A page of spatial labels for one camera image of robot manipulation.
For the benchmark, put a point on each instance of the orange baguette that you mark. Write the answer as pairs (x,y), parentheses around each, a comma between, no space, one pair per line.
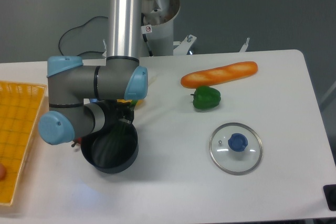
(219,75)

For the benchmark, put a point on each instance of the black pot blue handle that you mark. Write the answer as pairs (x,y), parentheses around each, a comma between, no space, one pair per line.
(88,141)

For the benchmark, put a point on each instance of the green bell pepper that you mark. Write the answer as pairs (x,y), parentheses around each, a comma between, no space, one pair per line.
(205,98)

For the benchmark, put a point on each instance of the glass lid blue knob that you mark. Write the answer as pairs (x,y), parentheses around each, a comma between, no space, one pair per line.
(235,148)

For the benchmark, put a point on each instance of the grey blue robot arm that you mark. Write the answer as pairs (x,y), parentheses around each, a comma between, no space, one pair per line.
(70,82)

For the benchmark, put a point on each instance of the white bracket behind table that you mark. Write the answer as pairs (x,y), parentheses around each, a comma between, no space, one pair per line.
(245,45)

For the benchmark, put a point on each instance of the yellow bell pepper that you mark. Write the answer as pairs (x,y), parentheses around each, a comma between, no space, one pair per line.
(139,103)

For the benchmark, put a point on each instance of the green onion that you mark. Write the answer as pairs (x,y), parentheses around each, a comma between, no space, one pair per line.
(115,147)

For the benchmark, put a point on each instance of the red bell pepper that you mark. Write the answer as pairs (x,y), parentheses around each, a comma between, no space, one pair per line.
(76,141)

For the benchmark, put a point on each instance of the black device at edge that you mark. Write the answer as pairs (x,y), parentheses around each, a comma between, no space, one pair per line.
(330,196)

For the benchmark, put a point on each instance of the yellow plastic basket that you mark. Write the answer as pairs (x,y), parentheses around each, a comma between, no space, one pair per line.
(21,104)

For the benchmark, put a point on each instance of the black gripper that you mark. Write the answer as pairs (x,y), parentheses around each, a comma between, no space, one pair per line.
(115,112)

